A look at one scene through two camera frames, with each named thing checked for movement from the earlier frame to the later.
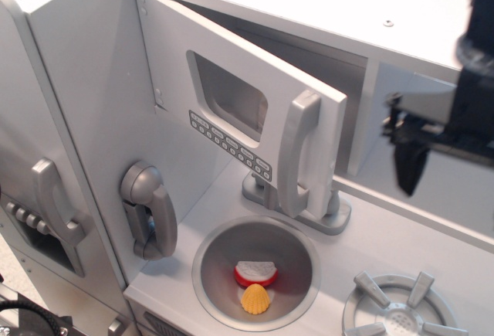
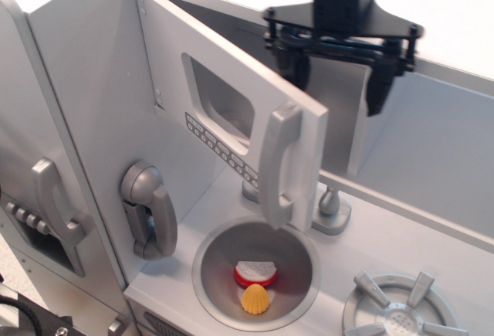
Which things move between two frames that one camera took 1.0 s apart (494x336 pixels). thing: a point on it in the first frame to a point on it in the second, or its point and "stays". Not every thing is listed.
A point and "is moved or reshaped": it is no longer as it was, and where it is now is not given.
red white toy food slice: x=250 y=273 stays
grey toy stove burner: x=398 y=305 stays
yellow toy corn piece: x=255 y=299 stays
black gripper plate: x=469 y=131 to x=343 y=15
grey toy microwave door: x=282 y=123 is moved or reshaped
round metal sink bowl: x=256 y=239 stays
